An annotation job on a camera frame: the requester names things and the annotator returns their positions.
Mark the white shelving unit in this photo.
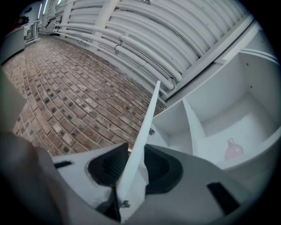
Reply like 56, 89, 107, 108
152, 21, 278, 189

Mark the bundle of white ceiling pipes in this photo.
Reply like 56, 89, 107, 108
52, 22, 183, 91

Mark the pink glass vase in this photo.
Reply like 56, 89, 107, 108
223, 138, 245, 162

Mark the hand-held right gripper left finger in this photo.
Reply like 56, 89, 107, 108
52, 142, 130, 221

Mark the white cabinet door ribbed glass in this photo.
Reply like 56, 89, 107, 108
117, 80, 162, 223

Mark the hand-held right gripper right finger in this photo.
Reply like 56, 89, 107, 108
126, 144, 255, 225

